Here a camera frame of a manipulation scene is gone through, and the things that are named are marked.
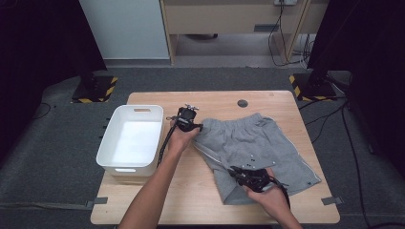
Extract person's right hand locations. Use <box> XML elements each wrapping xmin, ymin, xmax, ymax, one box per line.
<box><xmin>246</xmin><ymin>167</ymin><xmax>289</xmax><ymax>218</ymax></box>

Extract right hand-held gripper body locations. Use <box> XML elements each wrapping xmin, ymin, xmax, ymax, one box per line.
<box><xmin>237</xmin><ymin>154</ymin><xmax>278</xmax><ymax>194</ymax></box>

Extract white plastic basket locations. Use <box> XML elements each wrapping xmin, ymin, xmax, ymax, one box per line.
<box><xmin>96</xmin><ymin>104</ymin><xmax>165</xmax><ymax>177</ymax></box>

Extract black stand with striped base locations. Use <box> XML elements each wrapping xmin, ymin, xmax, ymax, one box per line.
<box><xmin>71</xmin><ymin>56</ymin><xmax>118</xmax><ymax>104</ymax></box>
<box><xmin>288</xmin><ymin>63</ymin><xmax>338</xmax><ymax>102</ymax></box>

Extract left hand-held gripper cable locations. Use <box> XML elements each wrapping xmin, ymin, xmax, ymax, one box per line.
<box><xmin>156</xmin><ymin>117</ymin><xmax>178</xmax><ymax>168</ymax></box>

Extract dark grey desk label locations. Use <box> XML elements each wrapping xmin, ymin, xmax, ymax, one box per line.
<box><xmin>253</xmin><ymin>23</ymin><xmax>280</xmax><ymax>32</ymax></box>

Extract black hanging cable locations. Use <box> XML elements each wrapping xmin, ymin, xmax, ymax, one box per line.
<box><xmin>267</xmin><ymin>0</ymin><xmax>307</xmax><ymax>68</ymax></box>

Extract black curtain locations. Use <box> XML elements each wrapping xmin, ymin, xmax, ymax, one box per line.
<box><xmin>0</xmin><ymin>0</ymin><xmax>108</xmax><ymax>160</ymax></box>
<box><xmin>307</xmin><ymin>0</ymin><xmax>405</xmax><ymax>179</ymax></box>

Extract white cabinet panel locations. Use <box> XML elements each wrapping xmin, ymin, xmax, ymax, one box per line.
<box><xmin>78</xmin><ymin>0</ymin><xmax>170</xmax><ymax>60</ymax></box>

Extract thin black floor cable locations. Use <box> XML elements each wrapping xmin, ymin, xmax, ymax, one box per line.
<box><xmin>32</xmin><ymin>102</ymin><xmax>52</xmax><ymax>120</ymax></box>

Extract right hand-held gripper cable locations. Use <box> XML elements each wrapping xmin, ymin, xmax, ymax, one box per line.
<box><xmin>268</xmin><ymin>177</ymin><xmax>291</xmax><ymax>210</ymax></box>

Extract long black floor cable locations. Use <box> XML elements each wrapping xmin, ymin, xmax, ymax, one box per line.
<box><xmin>340</xmin><ymin>104</ymin><xmax>405</xmax><ymax>229</ymax></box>

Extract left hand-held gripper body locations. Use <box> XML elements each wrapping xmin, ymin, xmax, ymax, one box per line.
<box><xmin>165</xmin><ymin>103</ymin><xmax>203</xmax><ymax>133</ymax></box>

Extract light wooden desk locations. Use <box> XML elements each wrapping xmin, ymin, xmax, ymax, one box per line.
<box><xmin>159</xmin><ymin>0</ymin><xmax>329</xmax><ymax>66</ymax></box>

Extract black floor tape mark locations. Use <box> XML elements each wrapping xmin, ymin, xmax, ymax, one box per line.
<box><xmin>98</xmin><ymin>117</ymin><xmax>111</xmax><ymax>139</ymax></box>

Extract hand-held gripper cable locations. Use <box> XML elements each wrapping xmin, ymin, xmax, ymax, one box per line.
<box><xmin>156</xmin><ymin>117</ymin><xmax>178</xmax><ymax>168</ymax></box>
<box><xmin>268</xmin><ymin>177</ymin><xmax>291</xmax><ymax>210</ymax></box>

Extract grey tape strip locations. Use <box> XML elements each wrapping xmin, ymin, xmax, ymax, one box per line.
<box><xmin>320</xmin><ymin>196</ymin><xmax>345</xmax><ymax>206</ymax></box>
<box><xmin>85</xmin><ymin>197</ymin><xmax>109</xmax><ymax>209</ymax></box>

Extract bundle of cables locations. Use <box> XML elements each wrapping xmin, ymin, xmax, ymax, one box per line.
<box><xmin>292</xmin><ymin>32</ymin><xmax>317</xmax><ymax>70</ymax></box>

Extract grey shorts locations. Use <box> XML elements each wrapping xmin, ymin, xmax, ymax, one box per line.
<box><xmin>192</xmin><ymin>112</ymin><xmax>323</xmax><ymax>206</ymax></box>

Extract person's left hand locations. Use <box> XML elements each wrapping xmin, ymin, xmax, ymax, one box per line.
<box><xmin>166</xmin><ymin>125</ymin><xmax>201</xmax><ymax>156</ymax></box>

